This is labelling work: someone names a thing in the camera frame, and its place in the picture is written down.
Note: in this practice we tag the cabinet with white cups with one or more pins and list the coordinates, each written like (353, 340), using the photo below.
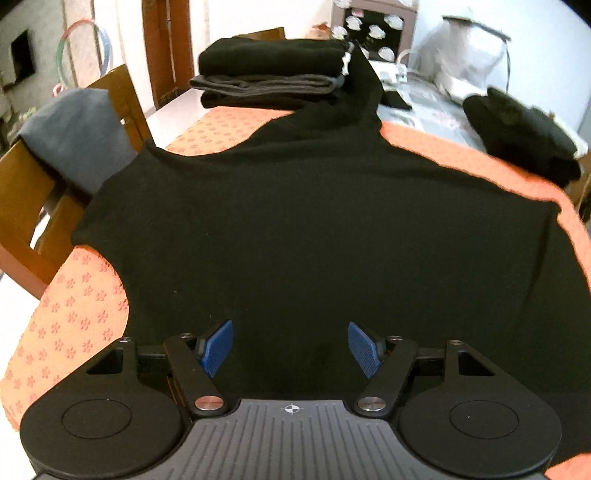
(374, 27)

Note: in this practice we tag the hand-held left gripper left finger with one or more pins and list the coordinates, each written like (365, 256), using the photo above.
(217, 346)

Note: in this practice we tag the black wall screen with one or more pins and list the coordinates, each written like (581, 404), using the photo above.
(22, 57)

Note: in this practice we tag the pile of black clothes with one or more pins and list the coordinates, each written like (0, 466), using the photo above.
(521, 134)

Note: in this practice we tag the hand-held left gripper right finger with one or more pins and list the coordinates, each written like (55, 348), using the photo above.
(364, 350)

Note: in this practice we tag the colourful hoop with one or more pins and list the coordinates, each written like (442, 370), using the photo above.
(62, 46)

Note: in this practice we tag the white plastic bag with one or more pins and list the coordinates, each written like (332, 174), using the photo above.
(466, 50)

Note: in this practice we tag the orange flower-print mat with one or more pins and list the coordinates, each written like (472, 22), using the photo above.
(78, 323)

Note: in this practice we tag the wooden chair with grey cloth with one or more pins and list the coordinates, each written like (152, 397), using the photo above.
(27, 207)

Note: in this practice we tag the grey cloth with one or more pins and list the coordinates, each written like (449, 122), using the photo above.
(78, 134)

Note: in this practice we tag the wooden door frame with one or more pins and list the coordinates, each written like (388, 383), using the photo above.
(166, 50)

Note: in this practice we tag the stack of folded dark clothes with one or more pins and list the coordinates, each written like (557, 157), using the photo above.
(268, 69)

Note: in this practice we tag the black sweater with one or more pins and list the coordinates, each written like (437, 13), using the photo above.
(323, 221)

